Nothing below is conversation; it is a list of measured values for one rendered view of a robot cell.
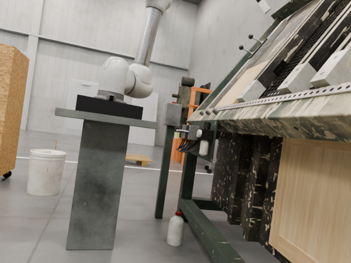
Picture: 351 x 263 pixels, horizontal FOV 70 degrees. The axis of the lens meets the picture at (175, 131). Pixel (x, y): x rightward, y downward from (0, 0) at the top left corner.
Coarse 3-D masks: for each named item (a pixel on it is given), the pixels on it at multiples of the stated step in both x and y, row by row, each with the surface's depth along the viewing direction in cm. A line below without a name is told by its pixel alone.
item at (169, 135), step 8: (168, 128) 200; (168, 136) 200; (168, 144) 200; (168, 152) 201; (168, 160) 201; (168, 168) 201; (160, 176) 200; (160, 184) 200; (160, 192) 200; (160, 200) 201; (160, 208) 201; (160, 216) 201
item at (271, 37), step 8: (280, 24) 193; (272, 32) 195; (272, 40) 192; (264, 48) 191; (256, 56) 190; (248, 64) 189; (240, 72) 188; (232, 80) 187; (224, 88) 188; (216, 104) 185
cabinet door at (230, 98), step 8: (264, 64) 155; (248, 72) 174; (256, 72) 157; (240, 80) 176; (248, 80) 159; (232, 88) 177; (240, 88) 161; (224, 96) 180; (232, 96) 162; (224, 104) 163
